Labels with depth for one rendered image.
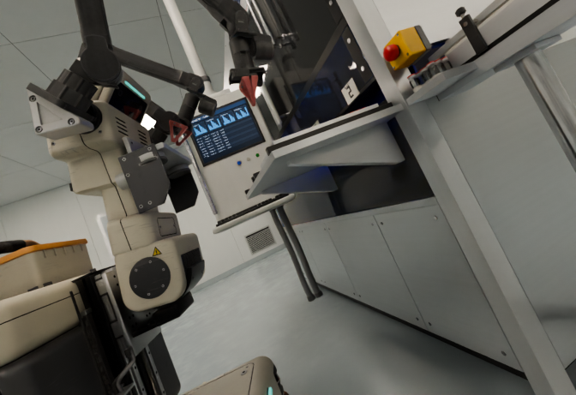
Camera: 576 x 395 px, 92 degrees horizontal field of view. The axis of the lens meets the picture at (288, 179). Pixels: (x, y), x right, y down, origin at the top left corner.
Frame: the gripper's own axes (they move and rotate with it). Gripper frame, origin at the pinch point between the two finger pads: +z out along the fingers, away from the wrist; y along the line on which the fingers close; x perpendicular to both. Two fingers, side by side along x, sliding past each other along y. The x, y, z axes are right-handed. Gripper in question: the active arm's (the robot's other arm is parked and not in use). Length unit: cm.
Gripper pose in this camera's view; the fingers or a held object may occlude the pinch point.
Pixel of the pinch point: (253, 103)
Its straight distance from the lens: 82.8
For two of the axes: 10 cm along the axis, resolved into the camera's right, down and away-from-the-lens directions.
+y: 9.3, -1.9, 3.2
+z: 2.5, 9.6, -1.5
